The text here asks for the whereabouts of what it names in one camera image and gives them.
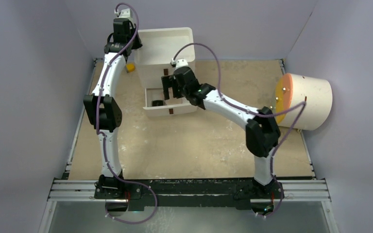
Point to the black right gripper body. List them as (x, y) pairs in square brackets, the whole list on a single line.
[(178, 92)]

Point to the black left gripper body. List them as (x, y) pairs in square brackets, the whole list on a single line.
[(135, 42)]

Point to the white three-drawer organizer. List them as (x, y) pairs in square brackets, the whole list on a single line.
[(152, 61)]

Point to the black gold compact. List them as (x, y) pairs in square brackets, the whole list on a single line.
[(157, 103)]

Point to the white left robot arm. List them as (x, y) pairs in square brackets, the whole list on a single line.
[(103, 111)]

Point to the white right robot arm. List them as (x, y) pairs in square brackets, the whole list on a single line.
[(261, 131)]

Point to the yellow grey small block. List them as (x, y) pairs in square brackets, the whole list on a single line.
[(130, 68)]

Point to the white cylindrical bin orange lid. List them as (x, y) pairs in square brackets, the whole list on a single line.
[(292, 89)]

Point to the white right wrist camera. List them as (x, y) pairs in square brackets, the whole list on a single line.
[(178, 63)]

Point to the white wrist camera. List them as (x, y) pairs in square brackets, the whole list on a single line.
[(178, 63), (125, 13)]

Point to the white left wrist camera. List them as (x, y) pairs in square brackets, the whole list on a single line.
[(125, 13)]

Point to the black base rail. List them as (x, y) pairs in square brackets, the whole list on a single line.
[(152, 201)]

